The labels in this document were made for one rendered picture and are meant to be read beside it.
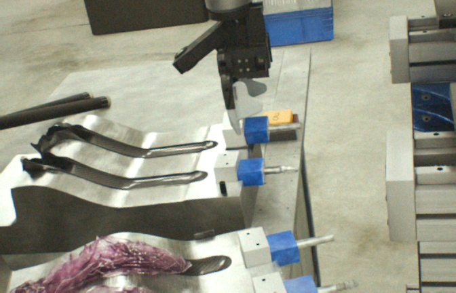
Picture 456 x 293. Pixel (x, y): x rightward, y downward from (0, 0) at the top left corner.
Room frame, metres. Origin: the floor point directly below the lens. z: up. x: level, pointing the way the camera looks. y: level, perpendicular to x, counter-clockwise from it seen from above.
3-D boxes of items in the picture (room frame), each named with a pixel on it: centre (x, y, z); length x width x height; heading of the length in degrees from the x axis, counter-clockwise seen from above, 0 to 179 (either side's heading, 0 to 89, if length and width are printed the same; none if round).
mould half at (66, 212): (1.07, 0.21, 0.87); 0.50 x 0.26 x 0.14; 77
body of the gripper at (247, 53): (1.06, -0.06, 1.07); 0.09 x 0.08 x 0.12; 77
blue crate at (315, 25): (4.25, -0.54, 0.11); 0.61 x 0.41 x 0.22; 76
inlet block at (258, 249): (0.78, -0.06, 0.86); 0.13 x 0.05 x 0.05; 94
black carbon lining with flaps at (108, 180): (1.06, 0.19, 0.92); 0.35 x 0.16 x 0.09; 77
